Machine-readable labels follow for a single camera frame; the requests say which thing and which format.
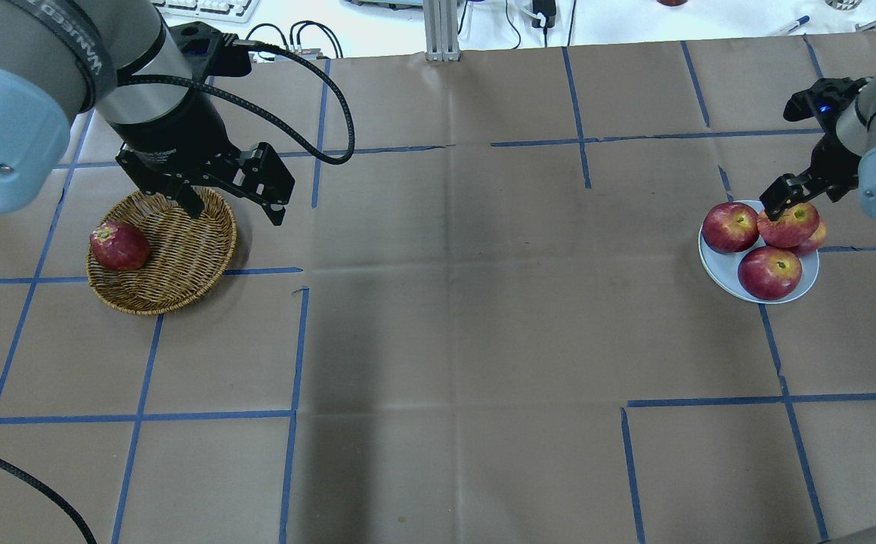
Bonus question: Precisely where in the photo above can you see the blue white pen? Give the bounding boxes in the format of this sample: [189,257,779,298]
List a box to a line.
[772,15,810,36]

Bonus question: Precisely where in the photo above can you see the red apple in basket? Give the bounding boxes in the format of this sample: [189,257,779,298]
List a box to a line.
[89,221,151,271]

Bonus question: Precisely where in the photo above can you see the black braided cable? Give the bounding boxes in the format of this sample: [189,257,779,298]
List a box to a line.
[116,39,356,165]

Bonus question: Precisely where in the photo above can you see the black gripper body left arm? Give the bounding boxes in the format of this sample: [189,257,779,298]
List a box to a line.
[114,95,295,208]

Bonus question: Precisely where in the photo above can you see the red yellow apple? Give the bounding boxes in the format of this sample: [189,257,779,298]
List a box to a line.
[757,202,821,249]

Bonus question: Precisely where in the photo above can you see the black gripper body right arm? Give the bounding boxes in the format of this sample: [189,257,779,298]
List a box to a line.
[783,77,872,203]

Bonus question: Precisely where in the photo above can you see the light blue plate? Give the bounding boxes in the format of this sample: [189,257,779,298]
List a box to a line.
[699,200,820,304]

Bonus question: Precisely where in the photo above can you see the aluminium frame post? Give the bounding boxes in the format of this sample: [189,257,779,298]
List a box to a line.
[423,0,461,62]

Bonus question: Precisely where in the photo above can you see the black power adapter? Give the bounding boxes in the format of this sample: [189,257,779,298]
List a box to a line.
[530,0,556,29]

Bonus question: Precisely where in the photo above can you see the red apple on plate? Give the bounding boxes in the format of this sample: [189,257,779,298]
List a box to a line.
[790,220,828,258]
[701,201,760,254]
[737,246,803,301]

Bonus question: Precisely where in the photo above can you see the woven wicker basket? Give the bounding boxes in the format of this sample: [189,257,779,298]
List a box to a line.
[85,188,237,316]

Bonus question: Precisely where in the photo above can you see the white keyboard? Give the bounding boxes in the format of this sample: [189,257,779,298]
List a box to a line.
[150,0,262,23]

